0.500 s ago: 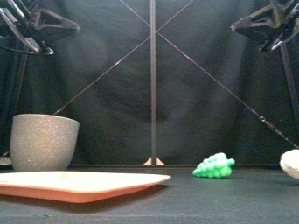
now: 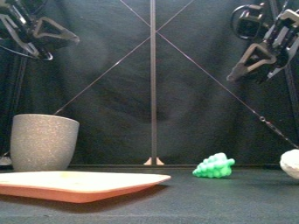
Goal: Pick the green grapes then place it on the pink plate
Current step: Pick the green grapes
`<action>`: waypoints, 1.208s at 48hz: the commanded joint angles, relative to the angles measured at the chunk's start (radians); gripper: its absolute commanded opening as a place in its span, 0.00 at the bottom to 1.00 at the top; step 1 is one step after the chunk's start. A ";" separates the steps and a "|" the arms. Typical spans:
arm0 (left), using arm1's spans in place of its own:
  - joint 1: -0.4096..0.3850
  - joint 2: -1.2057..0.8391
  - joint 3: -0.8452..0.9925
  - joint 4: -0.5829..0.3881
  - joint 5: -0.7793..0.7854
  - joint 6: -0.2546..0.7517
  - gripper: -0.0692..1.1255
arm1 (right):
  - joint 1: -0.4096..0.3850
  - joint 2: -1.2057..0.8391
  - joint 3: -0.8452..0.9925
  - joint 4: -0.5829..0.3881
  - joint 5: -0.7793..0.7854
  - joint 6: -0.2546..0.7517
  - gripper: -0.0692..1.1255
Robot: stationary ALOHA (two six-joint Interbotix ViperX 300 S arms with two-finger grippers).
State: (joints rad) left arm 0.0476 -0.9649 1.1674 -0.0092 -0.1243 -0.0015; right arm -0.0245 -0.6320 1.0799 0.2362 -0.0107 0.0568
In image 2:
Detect beige pole foot bracket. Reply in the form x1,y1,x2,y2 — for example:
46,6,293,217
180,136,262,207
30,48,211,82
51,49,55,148
143,157,166,166

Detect diagonal brace wire with turnbuckle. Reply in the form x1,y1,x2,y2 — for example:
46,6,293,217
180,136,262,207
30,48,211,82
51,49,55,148
118,0,299,149

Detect pink square plate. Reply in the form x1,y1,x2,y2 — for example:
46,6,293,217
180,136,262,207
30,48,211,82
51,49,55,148
0,170,174,204

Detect black frame post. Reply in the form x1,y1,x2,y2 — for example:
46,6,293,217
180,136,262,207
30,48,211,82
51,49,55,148
0,55,30,152
283,64,299,141

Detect white frame foot bracket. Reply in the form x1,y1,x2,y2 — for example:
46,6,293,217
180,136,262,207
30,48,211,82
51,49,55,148
0,151,15,167

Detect grey vertical frame pole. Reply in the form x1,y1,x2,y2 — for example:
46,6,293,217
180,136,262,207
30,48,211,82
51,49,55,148
148,0,159,166

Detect thin diagonal brace wire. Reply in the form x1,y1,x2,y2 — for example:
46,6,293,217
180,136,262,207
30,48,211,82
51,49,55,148
52,0,196,116

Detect white dimpled ball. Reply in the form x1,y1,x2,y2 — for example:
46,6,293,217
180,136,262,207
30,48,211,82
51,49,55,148
279,149,299,179

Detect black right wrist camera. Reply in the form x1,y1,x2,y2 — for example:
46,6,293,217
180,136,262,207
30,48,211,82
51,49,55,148
230,2,274,40

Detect grey speckled cup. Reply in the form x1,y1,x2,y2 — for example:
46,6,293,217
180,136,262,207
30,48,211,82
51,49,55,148
10,113,80,172

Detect green toy grapes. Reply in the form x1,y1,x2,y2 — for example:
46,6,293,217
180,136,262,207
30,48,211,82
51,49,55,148
191,152,236,179

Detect grey left gripper cable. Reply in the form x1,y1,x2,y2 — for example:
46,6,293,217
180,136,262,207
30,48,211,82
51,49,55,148
0,37,54,61

